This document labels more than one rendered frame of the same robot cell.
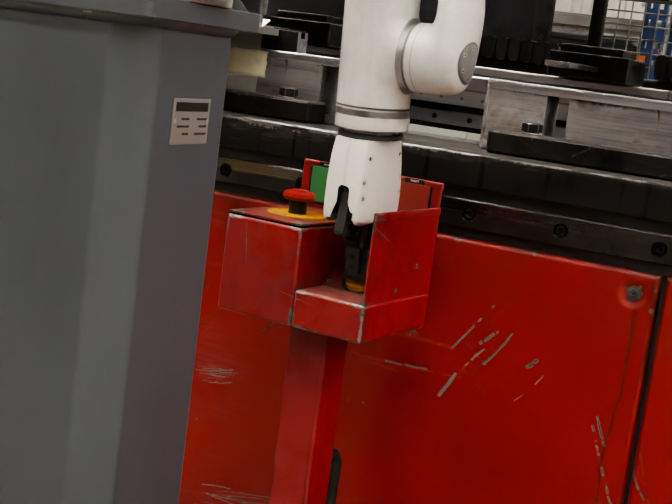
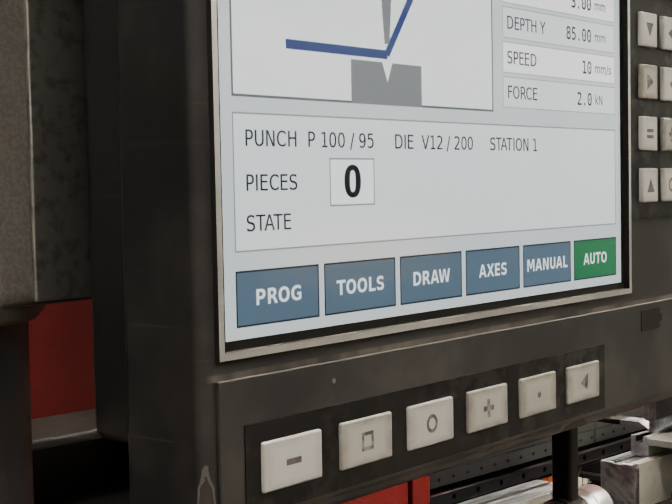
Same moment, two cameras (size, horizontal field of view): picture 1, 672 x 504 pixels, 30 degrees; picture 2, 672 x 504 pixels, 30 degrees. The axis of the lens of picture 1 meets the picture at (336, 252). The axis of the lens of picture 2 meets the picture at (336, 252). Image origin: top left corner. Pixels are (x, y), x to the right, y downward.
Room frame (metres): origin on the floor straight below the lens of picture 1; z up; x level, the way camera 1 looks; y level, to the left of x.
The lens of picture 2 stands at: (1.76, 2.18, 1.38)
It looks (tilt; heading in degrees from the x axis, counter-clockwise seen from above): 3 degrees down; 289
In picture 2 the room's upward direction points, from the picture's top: 1 degrees counter-clockwise
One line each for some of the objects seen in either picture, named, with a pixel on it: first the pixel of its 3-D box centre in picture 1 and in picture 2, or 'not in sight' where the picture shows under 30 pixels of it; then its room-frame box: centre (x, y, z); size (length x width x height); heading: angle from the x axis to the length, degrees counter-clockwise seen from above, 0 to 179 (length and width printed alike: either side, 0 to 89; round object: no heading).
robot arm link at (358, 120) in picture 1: (373, 118); not in sight; (1.44, -0.02, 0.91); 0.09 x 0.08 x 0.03; 150
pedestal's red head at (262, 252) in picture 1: (331, 245); not in sight; (1.49, 0.01, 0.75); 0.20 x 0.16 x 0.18; 60
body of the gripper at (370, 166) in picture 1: (367, 172); not in sight; (1.44, -0.02, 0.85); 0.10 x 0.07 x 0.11; 150
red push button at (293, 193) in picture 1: (298, 204); not in sight; (1.50, 0.05, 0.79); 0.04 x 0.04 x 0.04
